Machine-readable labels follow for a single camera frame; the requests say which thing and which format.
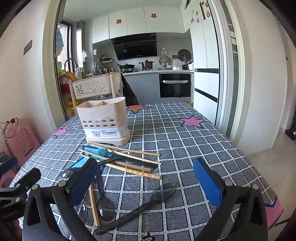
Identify bamboo chopstick patterned end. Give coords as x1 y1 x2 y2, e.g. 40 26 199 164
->
79 153 161 180

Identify black kitchen faucet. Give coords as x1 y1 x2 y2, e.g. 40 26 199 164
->
64 58 79 73

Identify white upper kitchen cabinets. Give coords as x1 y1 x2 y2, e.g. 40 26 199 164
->
92 6 185 44

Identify pink plastic stool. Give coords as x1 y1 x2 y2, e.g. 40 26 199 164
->
2 118 41 170

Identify beige plastic utensil holder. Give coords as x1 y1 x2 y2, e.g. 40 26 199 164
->
76 97 130 146

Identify grey checkered tablecloth with stars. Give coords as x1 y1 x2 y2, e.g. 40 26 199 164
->
10 101 284 241

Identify cardboard box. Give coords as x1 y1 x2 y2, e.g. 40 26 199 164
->
185 101 193 107

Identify black garbage bag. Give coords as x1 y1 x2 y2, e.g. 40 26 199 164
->
121 74 138 106

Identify beige perforated storage cart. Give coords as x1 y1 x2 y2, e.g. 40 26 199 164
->
69 72 123 114

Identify black built-in oven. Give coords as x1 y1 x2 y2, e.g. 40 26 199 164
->
159 73 191 98

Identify black wok on stove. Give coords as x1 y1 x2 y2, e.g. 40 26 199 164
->
117 64 135 73

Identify copper cooking pot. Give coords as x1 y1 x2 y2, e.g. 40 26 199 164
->
140 60 154 71

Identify black range hood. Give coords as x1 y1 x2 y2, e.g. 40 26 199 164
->
111 33 158 60

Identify white refrigerator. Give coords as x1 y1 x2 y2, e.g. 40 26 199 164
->
180 1 220 124

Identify black cable on stool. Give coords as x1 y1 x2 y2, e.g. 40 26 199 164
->
0 117 20 139

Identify grey wall switch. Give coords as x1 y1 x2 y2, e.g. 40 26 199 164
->
23 40 33 55

